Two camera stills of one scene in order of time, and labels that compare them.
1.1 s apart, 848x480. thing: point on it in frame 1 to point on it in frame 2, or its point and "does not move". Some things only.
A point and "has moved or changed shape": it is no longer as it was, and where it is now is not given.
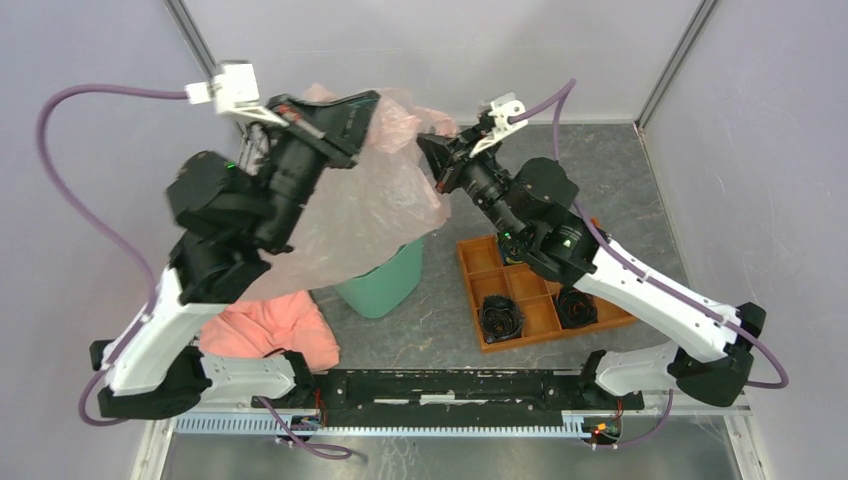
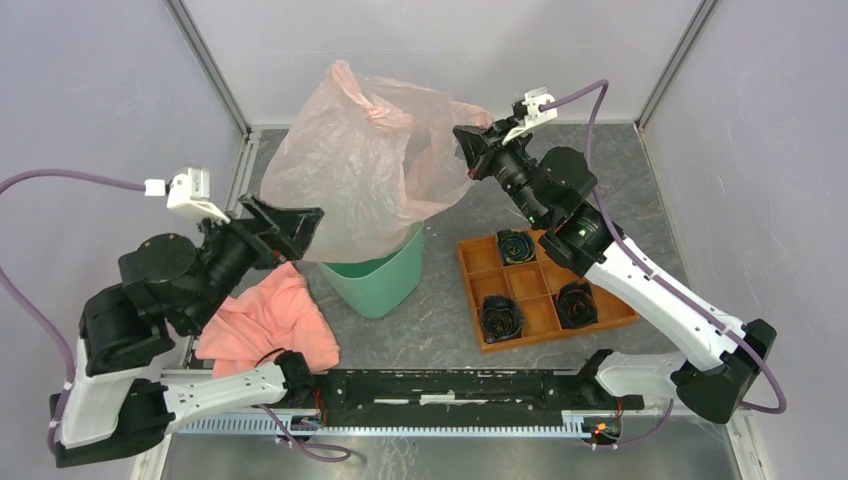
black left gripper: [336, 128] to [289, 230]
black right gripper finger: [439, 151] to [472, 141]
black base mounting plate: [518, 398] does not move
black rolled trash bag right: [575, 308] does not move
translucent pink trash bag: [360, 213] has moved or changed shape
